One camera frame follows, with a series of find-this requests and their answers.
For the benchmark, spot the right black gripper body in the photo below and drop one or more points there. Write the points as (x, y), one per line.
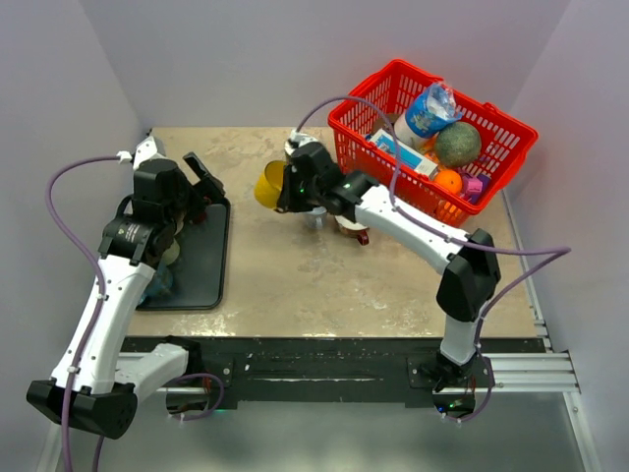
(301, 195)

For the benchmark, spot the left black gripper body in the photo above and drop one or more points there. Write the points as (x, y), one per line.
(192, 201)

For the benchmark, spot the pale blue mug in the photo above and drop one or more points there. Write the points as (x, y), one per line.
(315, 219)

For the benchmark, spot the yellow mug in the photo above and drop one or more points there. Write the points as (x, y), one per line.
(269, 184)

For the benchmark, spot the brown floral mug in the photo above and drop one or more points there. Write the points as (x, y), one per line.
(353, 230)

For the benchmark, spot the teal rimmed mug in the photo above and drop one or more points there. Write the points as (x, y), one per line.
(160, 284)

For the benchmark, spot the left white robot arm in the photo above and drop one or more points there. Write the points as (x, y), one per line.
(86, 390)

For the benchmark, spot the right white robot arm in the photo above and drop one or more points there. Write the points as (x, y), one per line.
(466, 262)

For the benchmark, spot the dark maroon mug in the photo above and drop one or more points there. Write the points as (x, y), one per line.
(201, 217)

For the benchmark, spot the pale green mug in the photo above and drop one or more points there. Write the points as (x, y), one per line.
(170, 255)

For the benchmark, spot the black labelled can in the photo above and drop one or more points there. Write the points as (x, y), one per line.
(288, 151)

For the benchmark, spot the blue white box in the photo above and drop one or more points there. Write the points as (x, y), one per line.
(408, 156)

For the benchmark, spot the black plastic tray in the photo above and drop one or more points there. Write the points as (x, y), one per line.
(199, 272)

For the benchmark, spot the red plastic basket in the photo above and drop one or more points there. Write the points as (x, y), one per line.
(506, 141)

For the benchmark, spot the orange fruit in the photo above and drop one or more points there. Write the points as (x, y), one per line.
(450, 180)

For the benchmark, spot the blue white snack bag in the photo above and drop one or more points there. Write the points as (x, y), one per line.
(434, 109)

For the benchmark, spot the green melon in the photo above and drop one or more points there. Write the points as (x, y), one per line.
(457, 145)

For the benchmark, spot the purple toy block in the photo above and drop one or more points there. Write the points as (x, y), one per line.
(474, 187)

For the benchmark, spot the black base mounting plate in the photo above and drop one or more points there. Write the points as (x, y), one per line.
(309, 369)

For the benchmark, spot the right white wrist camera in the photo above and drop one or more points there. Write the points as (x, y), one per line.
(298, 139)

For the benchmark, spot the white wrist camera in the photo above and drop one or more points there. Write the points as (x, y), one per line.
(298, 139)
(149, 149)

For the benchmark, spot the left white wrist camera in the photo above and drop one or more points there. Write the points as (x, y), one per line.
(149, 149)

